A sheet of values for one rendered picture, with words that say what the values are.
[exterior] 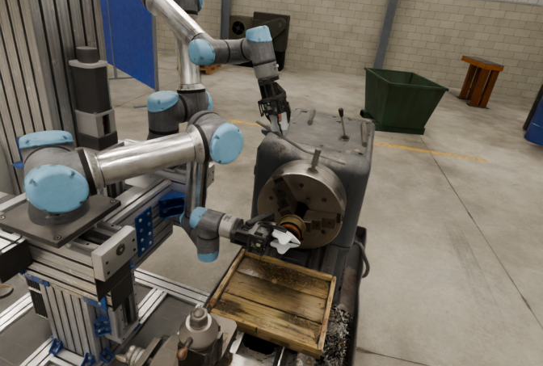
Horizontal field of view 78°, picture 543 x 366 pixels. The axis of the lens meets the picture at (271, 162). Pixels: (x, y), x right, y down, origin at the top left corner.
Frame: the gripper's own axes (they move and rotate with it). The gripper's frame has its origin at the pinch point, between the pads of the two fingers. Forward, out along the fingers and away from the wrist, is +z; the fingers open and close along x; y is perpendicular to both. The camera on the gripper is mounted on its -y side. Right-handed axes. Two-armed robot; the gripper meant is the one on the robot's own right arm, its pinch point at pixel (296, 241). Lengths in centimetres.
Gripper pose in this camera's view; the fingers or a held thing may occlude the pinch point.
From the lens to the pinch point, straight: 108.6
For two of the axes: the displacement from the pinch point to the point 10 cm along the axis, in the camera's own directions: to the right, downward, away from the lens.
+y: -3.1, 3.8, -8.7
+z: 9.5, 2.2, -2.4
